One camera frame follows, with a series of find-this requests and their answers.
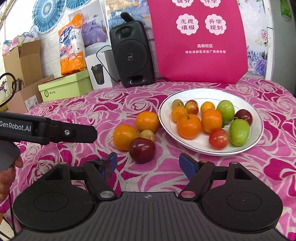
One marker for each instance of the green shoe box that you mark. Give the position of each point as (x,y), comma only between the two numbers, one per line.
(74,85)

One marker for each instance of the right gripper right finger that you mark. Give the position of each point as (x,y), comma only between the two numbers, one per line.
(199,175)

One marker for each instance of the white cup box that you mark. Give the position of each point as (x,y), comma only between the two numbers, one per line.
(102,70)

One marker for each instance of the person's left hand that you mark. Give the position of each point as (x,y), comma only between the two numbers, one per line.
(7,177)

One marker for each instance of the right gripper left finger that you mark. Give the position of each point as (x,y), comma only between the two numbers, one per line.
(97,173)

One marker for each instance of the green fruit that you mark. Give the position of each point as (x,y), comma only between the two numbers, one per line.
(227,110)

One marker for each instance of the large green mango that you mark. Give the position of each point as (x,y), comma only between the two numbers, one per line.
(239,132)

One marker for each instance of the magenta tote bag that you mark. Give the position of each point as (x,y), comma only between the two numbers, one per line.
(200,41)

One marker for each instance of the small orange front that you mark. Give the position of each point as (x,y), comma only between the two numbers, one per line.
(178,112)

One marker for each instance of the dark purple plum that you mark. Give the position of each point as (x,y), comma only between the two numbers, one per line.
(142,150)

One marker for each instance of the bedding poster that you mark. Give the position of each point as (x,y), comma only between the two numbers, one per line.
(94,28)

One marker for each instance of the black speaker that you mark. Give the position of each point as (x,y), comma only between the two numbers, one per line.
(131,51)

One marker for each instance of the large orange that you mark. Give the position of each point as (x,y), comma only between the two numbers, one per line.
(123,135)

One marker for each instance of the small yellow orange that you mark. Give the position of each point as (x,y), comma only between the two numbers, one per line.
(207,105)

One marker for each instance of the blue paper fan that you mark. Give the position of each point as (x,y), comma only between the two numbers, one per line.
(47,13)

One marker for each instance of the red apple front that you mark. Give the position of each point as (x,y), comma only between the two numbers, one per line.
(219,139)

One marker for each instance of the red yellow apple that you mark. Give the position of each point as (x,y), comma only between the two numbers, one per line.
(192,107)

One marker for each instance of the orange white tissue pack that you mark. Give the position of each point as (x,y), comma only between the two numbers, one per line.
(71,46)

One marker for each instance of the pink rose tablecloth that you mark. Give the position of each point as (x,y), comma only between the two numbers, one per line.
(272,159)

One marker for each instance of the white round plate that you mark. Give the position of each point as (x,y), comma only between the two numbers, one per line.
(201,144)

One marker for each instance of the brown cardboard box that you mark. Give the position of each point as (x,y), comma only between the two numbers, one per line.
(24,63)

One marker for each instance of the central tangerine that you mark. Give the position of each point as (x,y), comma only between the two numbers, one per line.
(189,126)

